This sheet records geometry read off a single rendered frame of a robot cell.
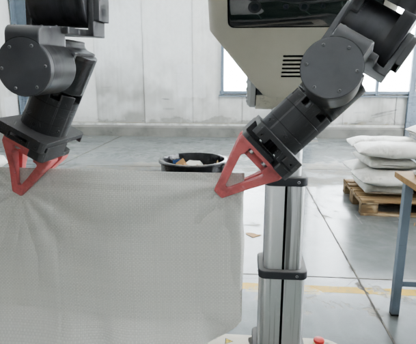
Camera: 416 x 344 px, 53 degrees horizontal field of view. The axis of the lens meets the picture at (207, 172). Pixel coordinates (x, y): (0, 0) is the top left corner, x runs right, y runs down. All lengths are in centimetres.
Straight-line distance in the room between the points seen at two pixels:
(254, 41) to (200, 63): 763
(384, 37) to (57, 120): 38
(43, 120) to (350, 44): 35
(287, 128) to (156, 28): 829
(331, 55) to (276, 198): 72
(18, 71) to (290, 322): 98
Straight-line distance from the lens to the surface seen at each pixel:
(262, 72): 97
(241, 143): 47
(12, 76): 46
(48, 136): 54
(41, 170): 55
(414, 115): 909
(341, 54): 41
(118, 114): 892
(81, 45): 54
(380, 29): 49
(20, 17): 941
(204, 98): 854
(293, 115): 47
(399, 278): 235
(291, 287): 117
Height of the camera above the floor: 120
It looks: 13 degrees down
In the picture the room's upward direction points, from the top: straight up
